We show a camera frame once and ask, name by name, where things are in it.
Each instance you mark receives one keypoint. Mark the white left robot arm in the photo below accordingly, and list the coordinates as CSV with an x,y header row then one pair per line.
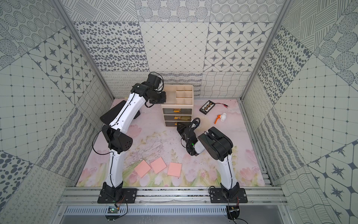
x,y
115,133

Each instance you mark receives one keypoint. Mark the floral pink table mat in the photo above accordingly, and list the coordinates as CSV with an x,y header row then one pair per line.
x,y
152,139

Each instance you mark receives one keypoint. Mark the pink sticky pad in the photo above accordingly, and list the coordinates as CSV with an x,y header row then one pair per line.
x,y
158,165
174,169
142,168

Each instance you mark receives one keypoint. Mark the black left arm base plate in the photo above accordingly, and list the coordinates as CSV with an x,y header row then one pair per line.
x,y
125,195

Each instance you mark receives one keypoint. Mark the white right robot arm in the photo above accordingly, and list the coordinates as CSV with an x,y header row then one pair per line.
x,y
219,147

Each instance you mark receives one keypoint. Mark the beige drawer organizer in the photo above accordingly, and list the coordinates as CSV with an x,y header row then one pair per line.
x,y
179,96

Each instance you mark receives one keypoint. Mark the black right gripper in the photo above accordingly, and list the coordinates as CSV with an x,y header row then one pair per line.
x,y
180,129

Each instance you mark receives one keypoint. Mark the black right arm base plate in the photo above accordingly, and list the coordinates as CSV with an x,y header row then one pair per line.
x,y
233,196

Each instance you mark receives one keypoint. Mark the black battery holder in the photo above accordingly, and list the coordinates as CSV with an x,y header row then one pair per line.
x,y
209,105

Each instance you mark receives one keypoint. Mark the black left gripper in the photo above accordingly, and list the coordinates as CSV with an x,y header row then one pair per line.
x,y
158,97

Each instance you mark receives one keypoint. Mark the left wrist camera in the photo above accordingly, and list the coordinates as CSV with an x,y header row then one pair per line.
x,y
155,81

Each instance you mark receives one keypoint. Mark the white glue bottle orange cap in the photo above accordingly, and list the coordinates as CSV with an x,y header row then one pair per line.
x,y
221,117

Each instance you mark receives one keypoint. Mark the aluminium mounting rail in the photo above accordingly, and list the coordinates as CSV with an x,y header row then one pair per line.
x,y
163,201

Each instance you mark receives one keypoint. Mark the black plastic tool case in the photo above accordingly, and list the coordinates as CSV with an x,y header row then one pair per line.
x,y
122,114

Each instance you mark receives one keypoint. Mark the translucent drawer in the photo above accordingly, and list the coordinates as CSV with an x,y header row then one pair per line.
x,y
172,123
177,111
184,118

